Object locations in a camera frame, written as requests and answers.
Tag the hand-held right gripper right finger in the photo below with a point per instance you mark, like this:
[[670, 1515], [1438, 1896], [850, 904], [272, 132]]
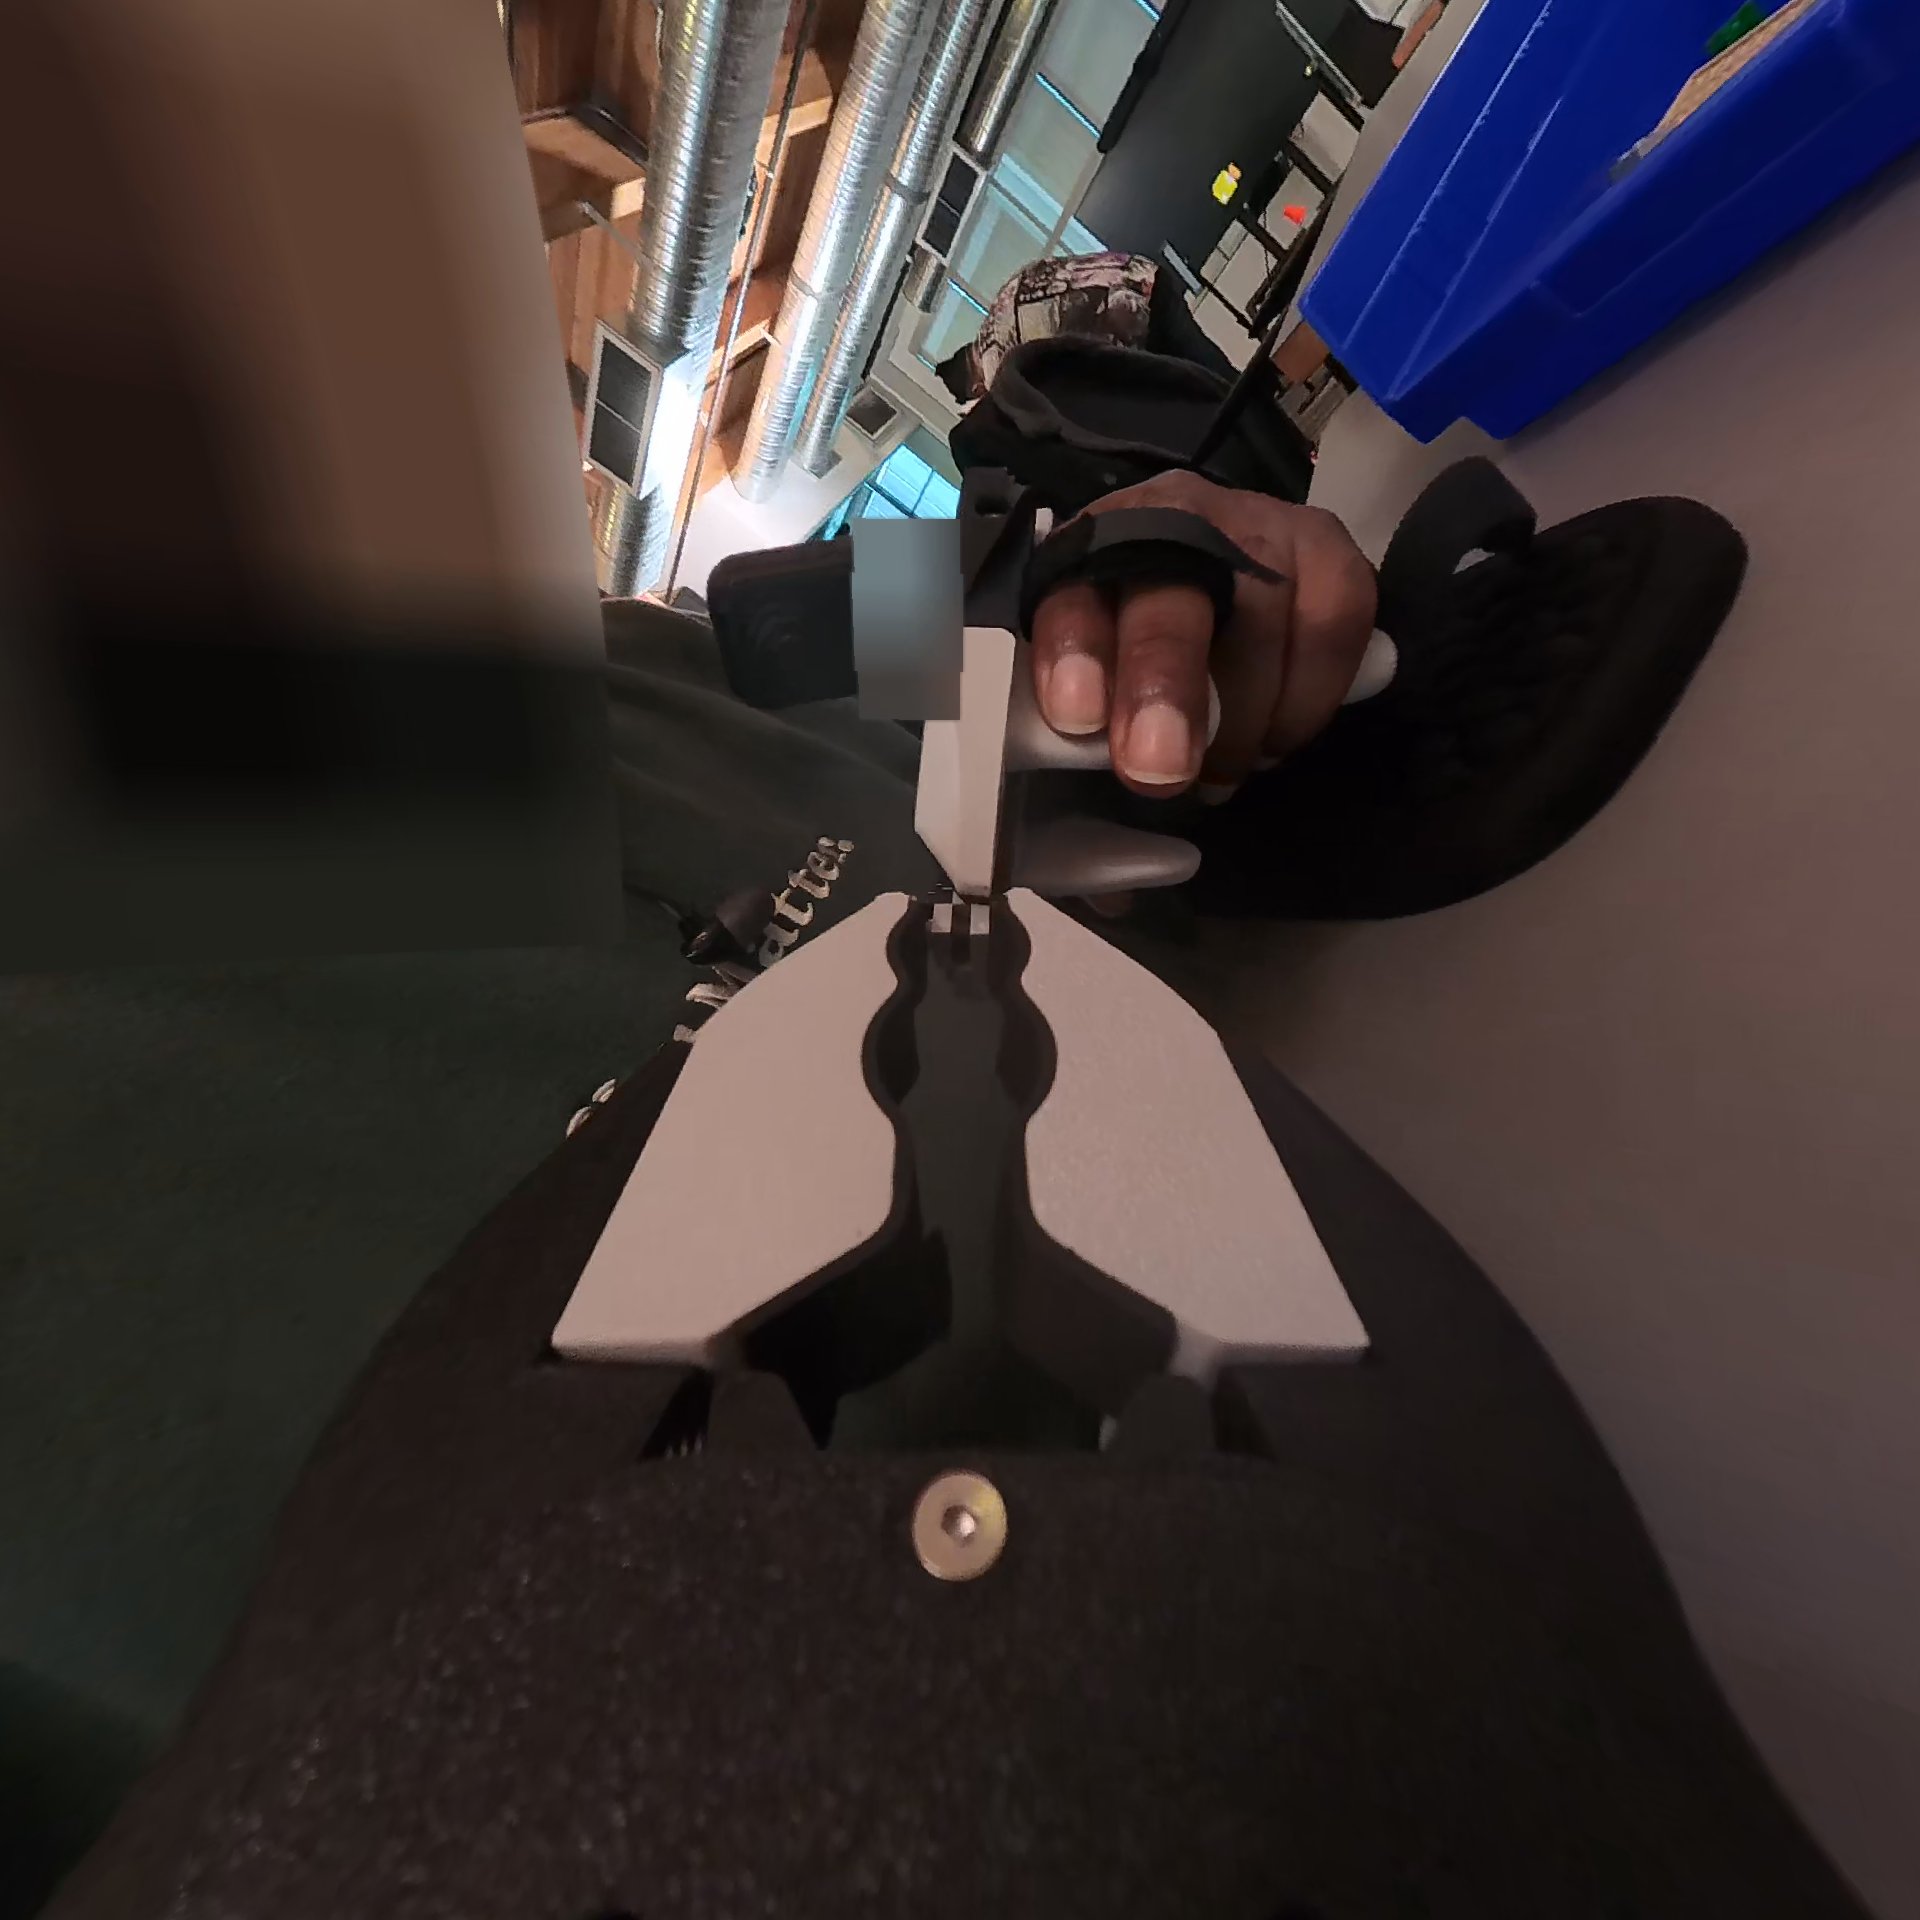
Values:
[[1200, 1200]]

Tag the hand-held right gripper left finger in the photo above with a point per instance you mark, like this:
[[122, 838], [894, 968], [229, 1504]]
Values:
[[720, 1200]]

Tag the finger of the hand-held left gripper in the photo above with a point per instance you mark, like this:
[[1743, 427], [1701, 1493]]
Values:
[[967, 780]]

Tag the small white black toy brick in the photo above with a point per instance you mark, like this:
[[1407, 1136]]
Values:
[[960, 916]]

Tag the person's left hand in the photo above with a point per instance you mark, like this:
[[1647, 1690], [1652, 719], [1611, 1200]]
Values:
[[1306, 629]]

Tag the black ceiling vent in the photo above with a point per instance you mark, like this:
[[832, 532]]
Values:
[[619, 405]]

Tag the black honeycomb cushion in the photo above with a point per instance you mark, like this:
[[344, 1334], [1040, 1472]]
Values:
[[1575, 675]]

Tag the black cabinet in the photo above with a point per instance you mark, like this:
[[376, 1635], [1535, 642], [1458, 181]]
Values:
[[1184, 91]]

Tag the blue plastic storage bin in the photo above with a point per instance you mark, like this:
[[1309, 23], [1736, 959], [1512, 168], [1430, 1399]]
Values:
[[1501, 271]]

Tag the silver spiral duct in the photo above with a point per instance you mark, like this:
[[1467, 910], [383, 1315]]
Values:
[[704, 150], [855, 226]]

